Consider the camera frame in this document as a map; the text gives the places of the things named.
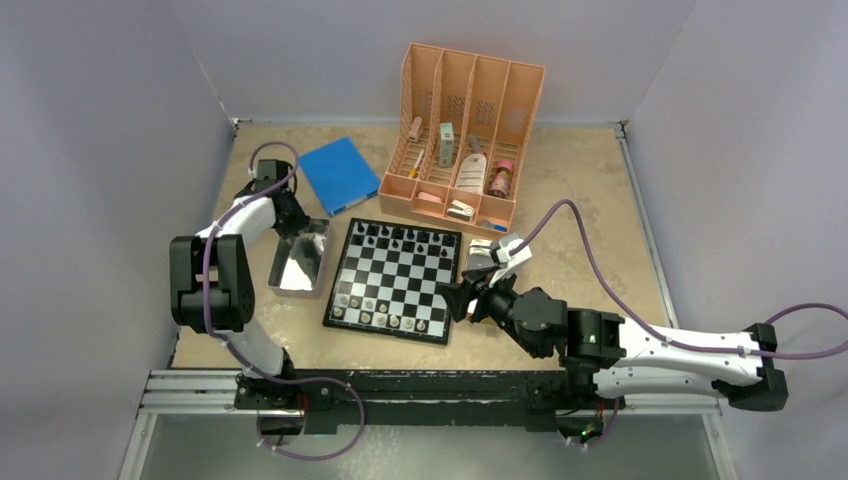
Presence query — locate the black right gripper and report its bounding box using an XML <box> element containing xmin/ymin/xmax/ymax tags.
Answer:
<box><xmin>436</xmin><ymin>266</ymin><xmax>546</xmax><ymax>360</ymax></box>

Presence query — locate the silver tin with white pieces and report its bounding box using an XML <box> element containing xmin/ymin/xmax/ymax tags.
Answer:
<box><xmin>268</xmin><ymin>219</ymin><xmax>331</xmax><ymax>298</ymax></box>

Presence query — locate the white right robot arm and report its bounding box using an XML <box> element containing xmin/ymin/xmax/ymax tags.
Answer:
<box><xmin>435</xmin><ymin>269</ymin><xmax>788</xmax><ymax>412</ymax></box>

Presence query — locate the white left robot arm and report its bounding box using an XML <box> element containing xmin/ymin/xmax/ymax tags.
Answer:
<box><xmin>169</xmin><ymin>160</ymin><xmax>304</xmax><ymax>409</ymax></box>

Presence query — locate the gold empty tin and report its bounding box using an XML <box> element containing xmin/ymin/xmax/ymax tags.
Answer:
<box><xmin>464</xmin><ymin>240</ymin><xmax>507</xmax><ymax>286</ymax></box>

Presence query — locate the black and white chessboard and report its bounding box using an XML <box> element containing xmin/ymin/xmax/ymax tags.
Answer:
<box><xmin>322</xmin><ymin>218</ymin><xmax>462</xmax><ymax>345</ymax></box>

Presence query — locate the white stapler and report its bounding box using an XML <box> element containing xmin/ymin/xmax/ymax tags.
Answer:
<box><xmin>445</xmin><ymin>200</ymin><xmax>475</xmax><ymax>222</ymax></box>

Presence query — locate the pink eraser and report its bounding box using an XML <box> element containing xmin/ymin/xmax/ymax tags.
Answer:
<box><xmin>415</xmin><ymin>192</ymin><xmax>445</xmax><ymax>205</ymax></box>

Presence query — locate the pink capped small bottle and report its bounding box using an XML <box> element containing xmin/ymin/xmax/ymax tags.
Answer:
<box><xmin>487</xmin><ymin>158</ymin><xmax>514</xmax><ymax>198</ymax></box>

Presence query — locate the white lotion bottle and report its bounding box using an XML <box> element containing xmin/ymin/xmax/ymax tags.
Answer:
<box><xmin>454</xmin><ymin>153</ymin><xmax>487</xmax><ymax>194</ymax></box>

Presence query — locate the yellow tipped pen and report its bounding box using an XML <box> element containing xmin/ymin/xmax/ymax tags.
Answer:
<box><xmin>408</xmin><ymin>150</ymin><xmax>426</xmax><ymax>179</ymax></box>

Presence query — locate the teal small box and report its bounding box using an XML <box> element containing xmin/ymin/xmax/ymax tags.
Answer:
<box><xmin>438</xmin><ymin>122</ymin><xmax>455</xmax><ymax>168</ymax></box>

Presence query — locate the pink tube in organizer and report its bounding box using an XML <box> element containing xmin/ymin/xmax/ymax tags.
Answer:
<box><xmin>407</xmin><ymin>116</ymin><xmax>423</xmax><ymax>143</ymax></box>

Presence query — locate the peach desk organizer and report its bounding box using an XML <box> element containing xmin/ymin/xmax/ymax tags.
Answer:
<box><xmin>378</xmin><ymin>43</ymin><xmax>545</xmax><ymax>237</ymax></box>

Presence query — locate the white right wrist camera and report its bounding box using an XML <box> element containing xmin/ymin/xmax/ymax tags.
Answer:
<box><xmin>490</xmin><ymin>233</ymin><xmax>532</xmax><ymax>278</ymax></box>

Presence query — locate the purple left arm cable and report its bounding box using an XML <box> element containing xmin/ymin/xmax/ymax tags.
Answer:
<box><xmin>201</xmin><ymin>140</ymin><xmax>367</xmax><ymax>463</ymax></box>

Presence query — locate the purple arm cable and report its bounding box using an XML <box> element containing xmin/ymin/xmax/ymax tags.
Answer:
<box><xmin>510</xmin><ymin>198</ymin><xmax>848</xmax><ymax>362</ymax></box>
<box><xmin>201</xmin><ymin>140</ymin><xmax>367</xmax><ymax>463</ymax></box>

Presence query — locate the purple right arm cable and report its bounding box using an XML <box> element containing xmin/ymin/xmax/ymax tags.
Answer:
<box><xmin>510</xmin><ymin>198</ymin><xmax>848</xmax><ymax>362</ymax></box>

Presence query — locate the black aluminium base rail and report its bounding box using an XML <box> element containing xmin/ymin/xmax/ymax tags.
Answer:
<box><xmin>141</xmin><ymin>369</ymin><xmax>717</xmax><ymax>434</ymax></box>

